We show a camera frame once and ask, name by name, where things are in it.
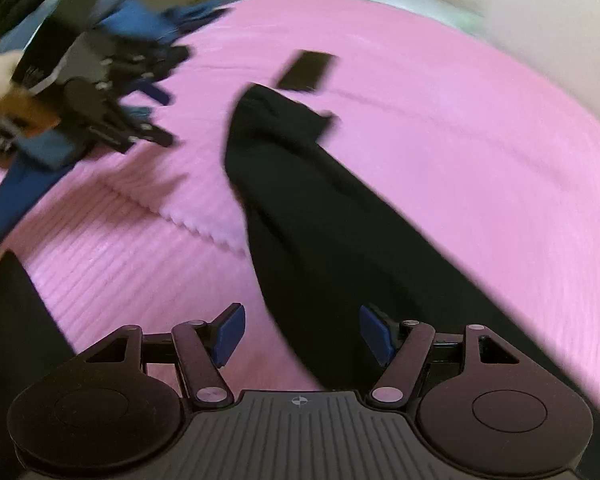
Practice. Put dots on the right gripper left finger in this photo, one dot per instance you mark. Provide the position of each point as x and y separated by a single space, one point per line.
127 398

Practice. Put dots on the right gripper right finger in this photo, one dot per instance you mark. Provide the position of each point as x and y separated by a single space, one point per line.
474 400

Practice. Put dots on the pink ribbed bed blanket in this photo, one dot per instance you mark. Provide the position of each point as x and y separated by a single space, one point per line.
498 168

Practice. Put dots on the black garment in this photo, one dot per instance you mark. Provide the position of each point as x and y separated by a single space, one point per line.
324 245

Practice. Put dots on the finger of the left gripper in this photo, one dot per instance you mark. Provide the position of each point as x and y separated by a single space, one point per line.
149 61
97 114

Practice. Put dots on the person's left hand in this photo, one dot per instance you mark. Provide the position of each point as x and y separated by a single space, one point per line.
18 103

